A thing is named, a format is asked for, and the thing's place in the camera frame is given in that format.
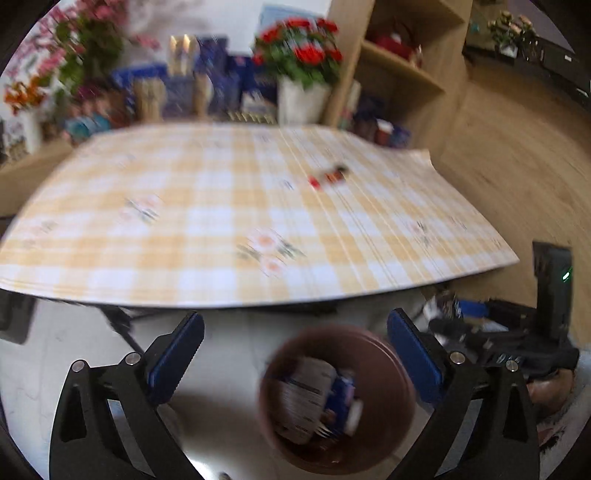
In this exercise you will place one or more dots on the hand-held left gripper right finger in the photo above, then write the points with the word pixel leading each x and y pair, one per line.
pixel 413 357

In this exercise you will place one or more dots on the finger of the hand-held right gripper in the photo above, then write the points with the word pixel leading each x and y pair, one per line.
pixel 471 308
pixel 457 328

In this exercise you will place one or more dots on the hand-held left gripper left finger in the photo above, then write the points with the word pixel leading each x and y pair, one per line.
pixel 178 355

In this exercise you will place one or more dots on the dark blue box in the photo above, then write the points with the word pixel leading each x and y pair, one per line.
pixel 341 397

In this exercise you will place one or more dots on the brown round trash bin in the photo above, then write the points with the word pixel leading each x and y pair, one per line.
pixel 286 355

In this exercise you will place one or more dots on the white printed paper packet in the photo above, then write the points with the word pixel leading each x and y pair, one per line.
pixel 302 397

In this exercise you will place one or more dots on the small red wrapper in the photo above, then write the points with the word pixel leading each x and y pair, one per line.
pixel 323 179

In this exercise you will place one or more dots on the person's right hand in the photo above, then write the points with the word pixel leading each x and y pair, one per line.
pixel 549 387

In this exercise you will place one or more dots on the yellow plaid flowered tablecloth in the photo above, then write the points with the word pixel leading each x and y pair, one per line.
pixel 207 230

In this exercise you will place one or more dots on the small blue box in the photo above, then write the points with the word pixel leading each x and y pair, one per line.
pixel 400 137

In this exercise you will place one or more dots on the red and white cup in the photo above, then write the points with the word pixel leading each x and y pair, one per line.
pixel 384 133

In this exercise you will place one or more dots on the black tv stand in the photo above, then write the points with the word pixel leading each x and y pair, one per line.
pixel 554 69

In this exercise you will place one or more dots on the gold capsule blister tray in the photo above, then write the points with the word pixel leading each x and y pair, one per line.
pixel 251 117

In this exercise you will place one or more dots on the copper and teal gift box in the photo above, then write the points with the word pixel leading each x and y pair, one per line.
pixel 92 120

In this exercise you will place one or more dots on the small glass bottle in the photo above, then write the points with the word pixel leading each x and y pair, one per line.
pixel 419 57

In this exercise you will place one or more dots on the gold and blue gift box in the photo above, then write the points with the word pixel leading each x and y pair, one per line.
pixel 203 94
pixel 184 55
pixel 148 99

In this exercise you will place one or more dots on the white flower pot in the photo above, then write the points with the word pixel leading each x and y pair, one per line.
pixel 302 104

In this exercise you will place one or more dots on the white ribbed vase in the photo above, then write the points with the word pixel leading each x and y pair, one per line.
pixel 31 134

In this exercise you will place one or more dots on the pale pink flower arrangement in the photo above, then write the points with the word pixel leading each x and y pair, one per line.
pixel 510 32

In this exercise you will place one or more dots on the blue box with white panel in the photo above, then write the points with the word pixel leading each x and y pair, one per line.
pixel 258 99

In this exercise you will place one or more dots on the wooden shelf unit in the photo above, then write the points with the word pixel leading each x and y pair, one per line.
pixel 351 41

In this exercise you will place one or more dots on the orange flower bunch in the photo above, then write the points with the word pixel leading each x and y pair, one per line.
pixel 25 94

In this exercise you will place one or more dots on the red rose bouquet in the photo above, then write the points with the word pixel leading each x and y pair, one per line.
pixel 300 50

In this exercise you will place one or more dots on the pink blossom plant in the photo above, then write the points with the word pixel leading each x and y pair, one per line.
pixel 83 37

